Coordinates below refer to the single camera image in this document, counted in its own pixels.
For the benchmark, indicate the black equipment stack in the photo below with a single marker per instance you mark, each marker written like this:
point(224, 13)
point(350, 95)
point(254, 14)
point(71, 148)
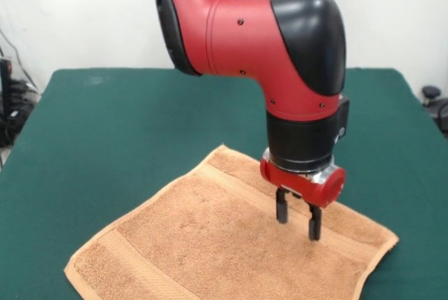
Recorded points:
point(8, 111)

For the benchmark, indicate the orange terry towel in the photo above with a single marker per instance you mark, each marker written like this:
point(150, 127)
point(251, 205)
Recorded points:
point(210, 251)

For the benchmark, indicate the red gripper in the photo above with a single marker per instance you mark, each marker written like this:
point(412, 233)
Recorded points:
point(294, 183)

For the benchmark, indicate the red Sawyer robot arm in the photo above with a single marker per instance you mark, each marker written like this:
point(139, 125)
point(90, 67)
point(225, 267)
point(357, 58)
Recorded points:
point(262, 51)

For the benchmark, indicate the dark green table cloth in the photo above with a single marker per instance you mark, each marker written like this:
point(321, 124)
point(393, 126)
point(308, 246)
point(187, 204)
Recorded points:
point(87, 139)

